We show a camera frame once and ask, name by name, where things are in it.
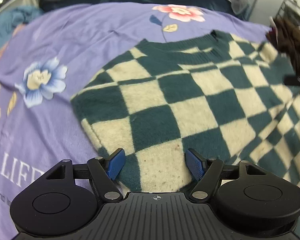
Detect wire rack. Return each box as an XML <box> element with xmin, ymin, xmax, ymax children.
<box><xmin>276</xmin><ymin>0</ymin><xmax>300</xmax><ymax>27</ymax></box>

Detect green and cream checkered sweater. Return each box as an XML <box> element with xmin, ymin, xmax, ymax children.
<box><xmin>70</xmin><ymin>30</ymin><xmax>300</xmax><ymax>194</ymax></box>

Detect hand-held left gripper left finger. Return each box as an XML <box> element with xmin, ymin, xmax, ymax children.
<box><xmin>41</xmin><ymin>148</ymin><xmax>126</xmax><ymax>202</ymax></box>

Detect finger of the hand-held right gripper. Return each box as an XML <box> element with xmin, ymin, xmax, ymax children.
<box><xmin>284</xmin><ymin>74</ymin><xmax>300</xmax><ymax>90</ymax></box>

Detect blue duvet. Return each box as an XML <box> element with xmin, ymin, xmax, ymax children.
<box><xmin>0</xmin><ymin>6</ymin><xmax>44</xmax><ymax>55</ymax></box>

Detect brown folded clothes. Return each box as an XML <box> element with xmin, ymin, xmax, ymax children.
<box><xmin>265</xmin><ymin>17</ymin><xmax>300</xmax><ymax>85</ymax></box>

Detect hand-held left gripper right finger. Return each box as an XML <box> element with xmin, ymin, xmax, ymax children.
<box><xmin>185</xmin><ymin>149</ymin><xmax>267</xmax><ymax>202</ymax></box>

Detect purple floral bedsheet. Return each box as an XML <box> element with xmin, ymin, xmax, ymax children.
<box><xmin>0</xmin><ymin>2</ymin><xmax>273</xmax><ymax>240</ymax></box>

